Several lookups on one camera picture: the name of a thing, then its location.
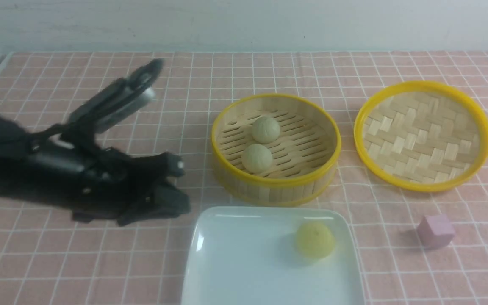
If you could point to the pink checkered tablecloth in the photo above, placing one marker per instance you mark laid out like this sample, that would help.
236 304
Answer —
47 259

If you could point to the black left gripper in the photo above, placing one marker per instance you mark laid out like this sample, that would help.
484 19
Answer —
116 186

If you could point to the pale steamed bun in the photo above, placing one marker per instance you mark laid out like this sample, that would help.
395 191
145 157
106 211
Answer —
256 158
265 130

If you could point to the bamboo steamer lid yellow rim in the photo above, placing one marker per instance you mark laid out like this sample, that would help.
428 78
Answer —
422 136

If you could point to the yellowish steamed bun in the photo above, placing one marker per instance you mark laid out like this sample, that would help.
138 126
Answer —
314 240

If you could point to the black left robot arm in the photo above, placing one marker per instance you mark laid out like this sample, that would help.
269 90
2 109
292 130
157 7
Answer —
64 167

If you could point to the bamboo steamer basket yellow rim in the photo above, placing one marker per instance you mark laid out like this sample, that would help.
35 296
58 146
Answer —
304 155

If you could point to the pink cube block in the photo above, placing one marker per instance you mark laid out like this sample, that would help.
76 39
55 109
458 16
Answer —
435 231

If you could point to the white square plate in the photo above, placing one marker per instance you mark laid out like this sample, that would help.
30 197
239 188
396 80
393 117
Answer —
242 255

